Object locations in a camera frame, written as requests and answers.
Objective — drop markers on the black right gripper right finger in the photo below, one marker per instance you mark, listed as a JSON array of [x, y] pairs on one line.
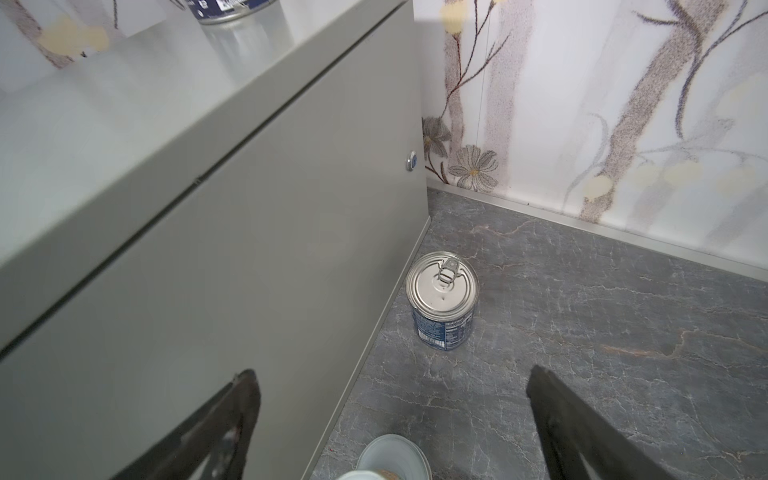
[[577, 442]]

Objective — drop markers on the light blue label can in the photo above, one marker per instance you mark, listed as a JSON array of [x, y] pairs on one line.
[[442, 289]]

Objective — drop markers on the grey metal cabinet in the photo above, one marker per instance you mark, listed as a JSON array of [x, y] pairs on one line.
[[198, 201]]

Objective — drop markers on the peach can white lid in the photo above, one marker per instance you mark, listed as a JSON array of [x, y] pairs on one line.
[[391, 456]]

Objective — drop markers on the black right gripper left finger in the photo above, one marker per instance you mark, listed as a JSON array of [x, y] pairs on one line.
[[212, 443]]

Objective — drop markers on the dark navy label can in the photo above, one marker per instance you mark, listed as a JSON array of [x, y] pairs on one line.
[[209, 12]]

